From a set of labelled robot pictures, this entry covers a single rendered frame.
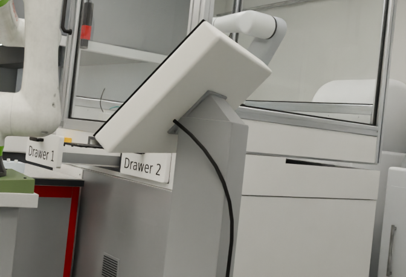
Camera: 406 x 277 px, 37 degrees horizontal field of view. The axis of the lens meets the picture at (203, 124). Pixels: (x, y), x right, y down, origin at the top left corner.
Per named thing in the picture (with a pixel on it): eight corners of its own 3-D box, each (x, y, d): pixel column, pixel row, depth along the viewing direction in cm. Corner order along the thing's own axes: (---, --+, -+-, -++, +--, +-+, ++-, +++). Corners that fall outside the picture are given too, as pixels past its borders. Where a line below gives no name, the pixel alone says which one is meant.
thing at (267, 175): (183, 192, 189) (188, 146, 189) (52, 160, 271) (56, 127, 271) (377, 199, 246) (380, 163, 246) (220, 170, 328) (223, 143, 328)
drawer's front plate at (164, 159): (164, 182, 195) (167, 148, 196) (119, 172, 219) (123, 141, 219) (168, 183, 196) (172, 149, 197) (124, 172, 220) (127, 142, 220)
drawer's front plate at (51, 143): (56, 168, 207) (59, 136, 207) (25, 159, 230) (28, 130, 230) (61, 169, 208) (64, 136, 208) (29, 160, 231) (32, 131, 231)
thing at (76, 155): (59, 164, 209) (61, 146, 209) (31, 156, 230) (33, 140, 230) (157, 169, 233) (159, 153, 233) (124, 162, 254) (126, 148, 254)
